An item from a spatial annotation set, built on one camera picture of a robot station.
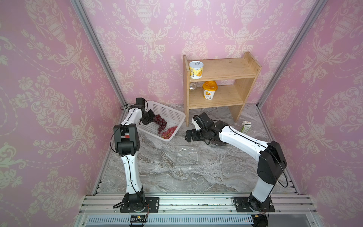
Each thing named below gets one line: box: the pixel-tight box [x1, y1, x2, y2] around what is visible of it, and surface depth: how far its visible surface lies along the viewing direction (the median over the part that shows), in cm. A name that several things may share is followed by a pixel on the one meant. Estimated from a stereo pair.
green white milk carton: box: [240, 120, 252, 135], surface depth 94 cm
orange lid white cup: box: [202, 80, 218, 101], surface depth 91 cm
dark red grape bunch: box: [153, 114, 167, 135], surface depth 105 cm
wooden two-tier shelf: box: [183, 51, 263, 127], surface depth 87 cm
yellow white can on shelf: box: [189, 60, 204, 80], surface depth 74 cm
